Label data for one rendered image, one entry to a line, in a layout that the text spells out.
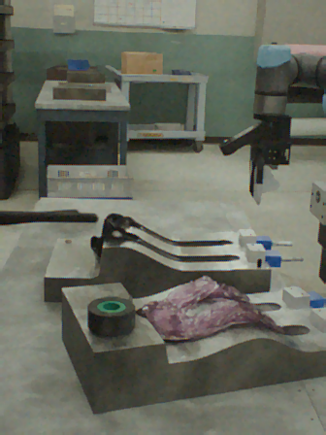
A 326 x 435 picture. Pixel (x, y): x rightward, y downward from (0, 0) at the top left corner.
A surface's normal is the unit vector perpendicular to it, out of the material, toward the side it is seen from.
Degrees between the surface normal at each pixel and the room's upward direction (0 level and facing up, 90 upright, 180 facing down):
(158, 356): 90
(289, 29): 90
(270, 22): 90
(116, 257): 90
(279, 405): 0
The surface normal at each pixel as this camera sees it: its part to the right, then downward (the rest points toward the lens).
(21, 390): 0.04, -0.96
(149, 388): 0.33, 0.28
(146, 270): 0.04, 0.29
